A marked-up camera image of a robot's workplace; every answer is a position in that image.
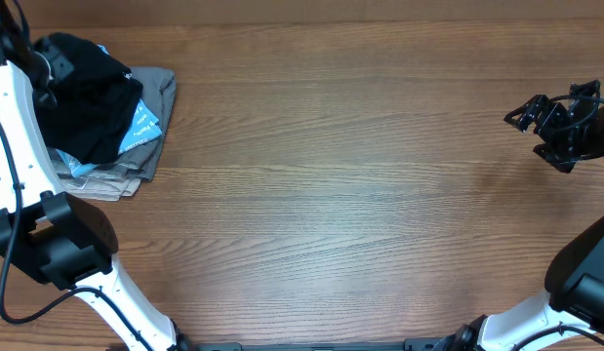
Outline black t-shirt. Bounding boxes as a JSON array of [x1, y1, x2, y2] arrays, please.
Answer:
[[48, 32, 133, 82]]

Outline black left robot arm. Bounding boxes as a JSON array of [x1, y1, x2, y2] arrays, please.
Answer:
[[0, 1, 193, 350]]

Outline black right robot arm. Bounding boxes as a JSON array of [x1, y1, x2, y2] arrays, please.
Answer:
[[430, 80, 604, 350]]

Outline folded black garment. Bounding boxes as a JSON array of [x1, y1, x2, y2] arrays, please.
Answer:
[[35, 76, 142, 164]]

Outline folded grey garment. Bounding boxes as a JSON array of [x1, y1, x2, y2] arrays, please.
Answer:
[[47, 65, 178, 183]]

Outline folded light blue garment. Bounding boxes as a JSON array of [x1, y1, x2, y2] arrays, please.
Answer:
[[40, 33, 176, 177]]

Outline folded beige garment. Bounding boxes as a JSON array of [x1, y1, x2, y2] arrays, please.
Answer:
[[60, 175, 141, 202]]

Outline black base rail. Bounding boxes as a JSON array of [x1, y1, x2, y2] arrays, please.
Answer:
[[194, 335, 454, 351]]

